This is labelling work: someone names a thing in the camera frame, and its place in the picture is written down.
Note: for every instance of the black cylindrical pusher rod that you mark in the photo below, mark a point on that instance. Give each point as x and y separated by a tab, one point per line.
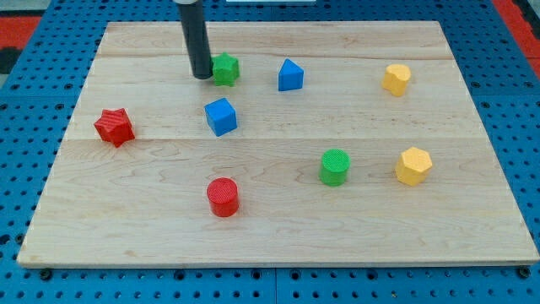
196	37

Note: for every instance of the green star block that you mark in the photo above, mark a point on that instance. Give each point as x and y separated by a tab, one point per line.
226	70

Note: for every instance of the red star block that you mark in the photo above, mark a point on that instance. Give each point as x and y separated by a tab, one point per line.
115	127

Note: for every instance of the light wooden board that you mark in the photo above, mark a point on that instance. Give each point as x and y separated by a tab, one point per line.
144	205

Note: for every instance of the blue cube block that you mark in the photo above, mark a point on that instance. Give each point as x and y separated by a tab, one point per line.
221	116

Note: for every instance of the blue triangle block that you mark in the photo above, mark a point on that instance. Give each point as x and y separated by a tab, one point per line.
290	76

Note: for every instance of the red cylinder block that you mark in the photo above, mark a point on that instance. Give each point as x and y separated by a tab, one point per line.
223	197

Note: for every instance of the green cylinder block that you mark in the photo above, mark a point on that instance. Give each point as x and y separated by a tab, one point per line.
334	167

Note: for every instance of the yellow heart block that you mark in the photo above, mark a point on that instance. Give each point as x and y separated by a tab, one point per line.
396	78

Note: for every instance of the yellow hexagon block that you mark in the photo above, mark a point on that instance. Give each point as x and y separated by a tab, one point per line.
413	166

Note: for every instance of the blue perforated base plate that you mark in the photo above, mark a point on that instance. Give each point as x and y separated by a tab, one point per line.
40	93

